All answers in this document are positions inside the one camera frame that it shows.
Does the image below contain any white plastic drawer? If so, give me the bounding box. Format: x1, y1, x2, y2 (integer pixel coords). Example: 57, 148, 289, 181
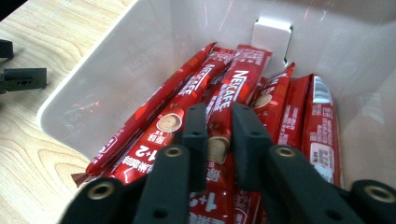
35, 0, 396, 200

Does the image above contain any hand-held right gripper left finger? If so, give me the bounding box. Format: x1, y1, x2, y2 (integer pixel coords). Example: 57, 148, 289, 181
133, 103, 209, 224

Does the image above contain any red coffee stick packet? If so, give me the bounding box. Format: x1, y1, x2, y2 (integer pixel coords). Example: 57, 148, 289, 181
188, 44, 273, 224

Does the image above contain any pile of red coffee packets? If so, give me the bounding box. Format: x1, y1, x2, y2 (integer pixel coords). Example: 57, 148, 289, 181
70, 41, 344, 224

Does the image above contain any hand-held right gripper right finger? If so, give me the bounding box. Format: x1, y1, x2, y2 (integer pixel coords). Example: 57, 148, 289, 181
231, 103, 366, 224

